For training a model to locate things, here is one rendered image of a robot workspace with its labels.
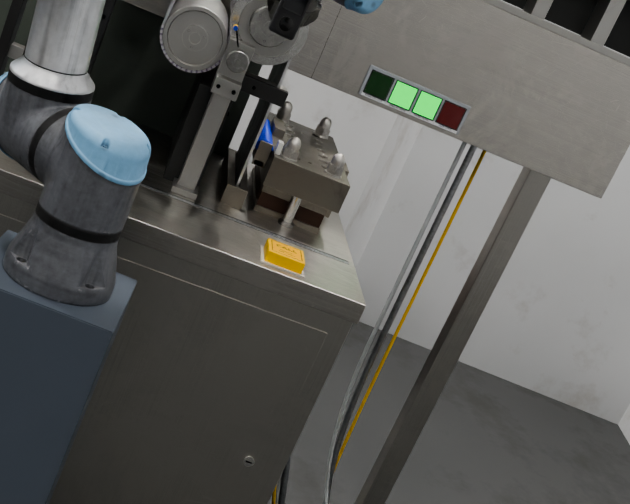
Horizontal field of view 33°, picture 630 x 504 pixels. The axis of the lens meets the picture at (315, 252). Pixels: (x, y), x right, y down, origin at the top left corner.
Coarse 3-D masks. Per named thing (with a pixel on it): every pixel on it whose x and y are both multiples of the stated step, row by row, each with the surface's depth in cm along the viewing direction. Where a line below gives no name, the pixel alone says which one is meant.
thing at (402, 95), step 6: (396, 84) 235; (402, 84) 235; (396, 90) 235; (402, 90) 235; (408, 90) 236; (414, 90) 236; (396, 96) 236; (402, 96) 236; (408, 96) 236; (414, 96) 236; (396, 102) 236; (402, 102) 236; (408, 102) 237; (408, 108) 237
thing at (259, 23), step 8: (264, 8) 194; (256, 16) 194; (264, 16) 194; (256, 24) 194; (264, 24) 195; (256, 32) 195; (264, 32) 196; (272, 32) 196; (256, 40) 196; (264, 40) 196; (272, 40) 196; (280, 40) 196
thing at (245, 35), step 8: (256, 0) 194; (264, 0) 195; (248, 8) 195; (256, 8) 195; (240, 16) 195; (248, 16) 195; (240, 24) 196; (248, 24) 196; (240, 32) 196; (248, 32) 196; (248, 40) 197; (288, 40) 197; (296, 40) 198; (256, 48) 197; (264, 48) 198; (272, 48) 198; (280, 48) 198; (288, 48) 198; (264, 56) 198; (272, 56) 198
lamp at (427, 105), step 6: (420, 96) 236; (426, 96) 236; (432, 96) 236; (420, 102) 237; (426, 102) 237; (432, 102) 237; (438, 102) 237; (414, 108) 237; (420, 108) 237; (426, 108) 237; (432, 108) 237; (420, 114) 238; (426, 114) 238; (432, 114) 238
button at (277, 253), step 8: (272, 240) 189; (264, 248) 189; (272, 248) 185; (280, 248) 187; (288, 248) 189; (296, 248) 191; (264, 256) 186; (272, 256) 184; (280, 256) 184; (288, 256) 185; (296, 256) 187; (280, 264) 185; (288, 264) 185; (296, 264) 185; (304, 264) 185; (296, 272) 185
